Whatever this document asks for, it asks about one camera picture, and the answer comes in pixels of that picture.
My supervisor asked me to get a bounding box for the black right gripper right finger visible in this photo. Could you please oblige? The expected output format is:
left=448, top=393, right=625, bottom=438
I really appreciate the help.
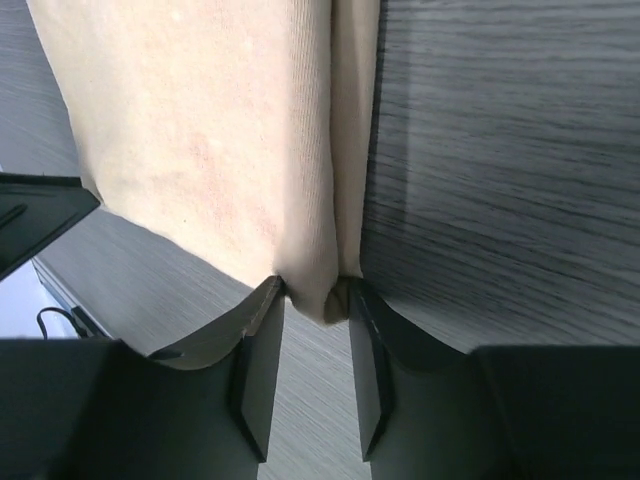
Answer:
left=349, top=280, right=639, bottom=479

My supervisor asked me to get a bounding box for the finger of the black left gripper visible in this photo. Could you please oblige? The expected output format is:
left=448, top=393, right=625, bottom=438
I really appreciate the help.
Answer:
left=0, top=172, right=100, bottom=278

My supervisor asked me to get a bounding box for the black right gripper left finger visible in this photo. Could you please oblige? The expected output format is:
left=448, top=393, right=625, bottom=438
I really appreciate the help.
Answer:
left=1, top=276, right=285, bottom=479

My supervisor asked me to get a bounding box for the beige t-shirt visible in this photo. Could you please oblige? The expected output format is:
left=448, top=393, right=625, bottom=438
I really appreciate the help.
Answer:
left=28, top=1, right=380, bottom=324

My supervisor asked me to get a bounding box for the white slotted cable duct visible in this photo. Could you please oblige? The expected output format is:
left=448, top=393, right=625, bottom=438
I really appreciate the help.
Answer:
left=32, top=258, right=110, bottom=338

